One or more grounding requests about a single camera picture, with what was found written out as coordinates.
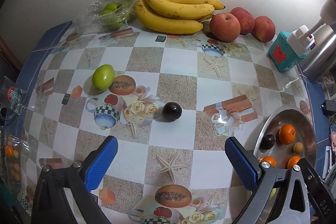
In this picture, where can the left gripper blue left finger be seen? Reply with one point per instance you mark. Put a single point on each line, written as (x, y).
(50, 204)

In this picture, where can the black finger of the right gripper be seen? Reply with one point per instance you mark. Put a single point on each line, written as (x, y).
(319, 195)

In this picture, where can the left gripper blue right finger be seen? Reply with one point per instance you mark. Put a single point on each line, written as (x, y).
(291, 204)

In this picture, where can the orange tangerine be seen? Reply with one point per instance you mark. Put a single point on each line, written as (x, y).
(270, 160)
(287, 134)
(292, 161)

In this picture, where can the small brown longan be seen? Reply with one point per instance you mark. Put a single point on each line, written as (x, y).
(298, 148)

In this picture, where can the dark plum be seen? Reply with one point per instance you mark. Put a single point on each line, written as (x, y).
(267, 142)
(171, 111)

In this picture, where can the green jujube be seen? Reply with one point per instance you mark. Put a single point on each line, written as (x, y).
(103, 77)
(272, 193)

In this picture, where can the large steel bowl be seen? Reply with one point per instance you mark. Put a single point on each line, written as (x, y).
(282, 153)

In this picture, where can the clear plastic bag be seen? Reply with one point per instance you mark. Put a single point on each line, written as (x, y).
(14, 150)

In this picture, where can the black power adapter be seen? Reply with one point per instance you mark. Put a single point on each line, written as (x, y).
(328, 108)

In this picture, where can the steel thermos jug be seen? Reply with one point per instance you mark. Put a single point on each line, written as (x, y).
(321, 59)

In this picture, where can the checkered vinyl tablecloth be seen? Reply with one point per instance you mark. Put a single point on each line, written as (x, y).
(224, 89)

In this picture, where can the teal toy box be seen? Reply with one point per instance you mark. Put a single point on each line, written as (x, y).
(282, 54)

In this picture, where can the red apple right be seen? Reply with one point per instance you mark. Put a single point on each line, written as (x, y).
(264, 29)

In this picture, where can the red apple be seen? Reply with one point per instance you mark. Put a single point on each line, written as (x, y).
(225, 27)
(246, 20)
(264, 29)

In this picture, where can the red apple middle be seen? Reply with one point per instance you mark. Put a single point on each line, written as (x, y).
(246, 20)

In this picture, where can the red apple left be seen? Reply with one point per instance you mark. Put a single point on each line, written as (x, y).
(225, 27)

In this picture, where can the clear plastic fruit container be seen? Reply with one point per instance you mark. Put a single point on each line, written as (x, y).
(105, 16)

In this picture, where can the banana bottom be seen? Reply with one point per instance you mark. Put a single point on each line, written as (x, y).
(165, 25)

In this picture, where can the banana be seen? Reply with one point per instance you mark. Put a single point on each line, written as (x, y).
(173, 10)
(165, 25)
(216, 3)

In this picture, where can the banana middle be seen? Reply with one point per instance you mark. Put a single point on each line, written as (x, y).
(173, 10)

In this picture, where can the banana top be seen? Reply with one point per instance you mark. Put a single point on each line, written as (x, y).
(216, 3)

